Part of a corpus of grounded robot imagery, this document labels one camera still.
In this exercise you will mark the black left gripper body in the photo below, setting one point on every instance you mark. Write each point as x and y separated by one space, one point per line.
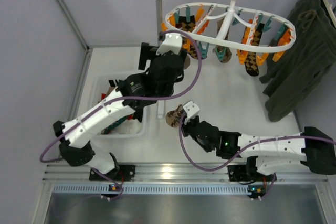
145 56

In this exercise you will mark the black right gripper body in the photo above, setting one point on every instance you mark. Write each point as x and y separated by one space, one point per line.
185 128

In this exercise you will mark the brown beige argyle sock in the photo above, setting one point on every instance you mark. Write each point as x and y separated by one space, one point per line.
173 117

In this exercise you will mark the dark yellow argyle sock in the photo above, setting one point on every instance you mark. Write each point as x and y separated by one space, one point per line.
250 63

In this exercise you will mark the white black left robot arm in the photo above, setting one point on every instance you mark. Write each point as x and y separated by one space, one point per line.
130 95

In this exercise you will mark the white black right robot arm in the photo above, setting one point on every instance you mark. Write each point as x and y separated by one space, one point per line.
251 157

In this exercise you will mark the pile of colourful socks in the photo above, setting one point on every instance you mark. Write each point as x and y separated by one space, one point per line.
118 124

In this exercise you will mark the white garment hanger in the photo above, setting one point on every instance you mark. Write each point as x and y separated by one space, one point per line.
329 11

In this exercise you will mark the silver rack upright pole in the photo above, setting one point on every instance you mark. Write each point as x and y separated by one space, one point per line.
159 8

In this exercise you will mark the white plastic laundry basket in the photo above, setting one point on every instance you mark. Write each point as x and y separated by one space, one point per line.
101 85

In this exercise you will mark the dark green hanging garment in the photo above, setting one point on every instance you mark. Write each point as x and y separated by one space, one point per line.
301 68

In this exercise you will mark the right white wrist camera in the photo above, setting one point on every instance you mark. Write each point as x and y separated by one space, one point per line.
191 109

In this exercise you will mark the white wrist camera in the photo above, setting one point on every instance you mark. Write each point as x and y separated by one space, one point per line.
170 42
191 109

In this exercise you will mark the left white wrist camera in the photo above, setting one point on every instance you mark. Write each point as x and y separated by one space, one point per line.
170 42

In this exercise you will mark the white slotted cable duct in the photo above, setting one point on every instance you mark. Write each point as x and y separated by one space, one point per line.
152 189

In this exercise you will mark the aluminium mounting rail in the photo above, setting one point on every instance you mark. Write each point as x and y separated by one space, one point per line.
171 172

